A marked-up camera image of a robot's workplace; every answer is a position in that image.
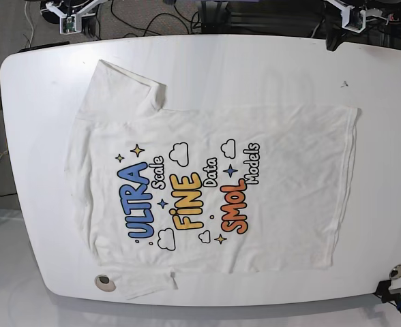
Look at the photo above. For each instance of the white printed T-shirt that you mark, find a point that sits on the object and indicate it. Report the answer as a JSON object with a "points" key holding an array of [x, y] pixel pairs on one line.
{"points": [[157, 193]]}

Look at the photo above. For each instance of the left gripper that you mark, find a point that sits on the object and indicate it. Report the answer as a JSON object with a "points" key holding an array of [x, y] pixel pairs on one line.
{"points": [[335, 37]]}

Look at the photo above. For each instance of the right table cable grommet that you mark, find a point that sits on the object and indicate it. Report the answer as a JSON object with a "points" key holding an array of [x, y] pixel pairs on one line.
{"points": [[395, 272]]}

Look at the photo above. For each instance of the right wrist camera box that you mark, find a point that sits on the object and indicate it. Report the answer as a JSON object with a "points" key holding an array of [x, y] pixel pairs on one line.
{"points": [[70, 24]]}

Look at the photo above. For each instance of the black clamp with cable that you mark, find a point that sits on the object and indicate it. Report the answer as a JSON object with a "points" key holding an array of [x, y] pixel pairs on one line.
{"points": [[385, 296]]}

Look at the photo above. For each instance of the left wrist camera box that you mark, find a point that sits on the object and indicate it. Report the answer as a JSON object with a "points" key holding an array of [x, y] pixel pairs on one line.
{"points": [[353, 19]]}

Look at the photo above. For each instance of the black aluminium frame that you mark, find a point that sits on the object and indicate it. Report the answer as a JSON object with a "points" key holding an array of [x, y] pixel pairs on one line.
{"points": [[216, 17]]}

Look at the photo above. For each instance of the left table cable grommet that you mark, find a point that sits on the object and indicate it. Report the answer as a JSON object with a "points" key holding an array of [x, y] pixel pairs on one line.
{"points": [[104, 283]]}

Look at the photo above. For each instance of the table cable grommet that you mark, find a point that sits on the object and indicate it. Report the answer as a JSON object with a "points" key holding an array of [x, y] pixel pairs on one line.
{"points": [[395, 272], [104, 283]]}

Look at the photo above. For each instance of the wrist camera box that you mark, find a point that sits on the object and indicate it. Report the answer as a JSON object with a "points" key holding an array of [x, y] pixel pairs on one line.
{"points": [[70, 24], [353, 19]]}

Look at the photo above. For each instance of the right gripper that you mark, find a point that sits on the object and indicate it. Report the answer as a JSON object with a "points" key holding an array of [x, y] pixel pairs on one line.
{"points": [[77, 9]]}

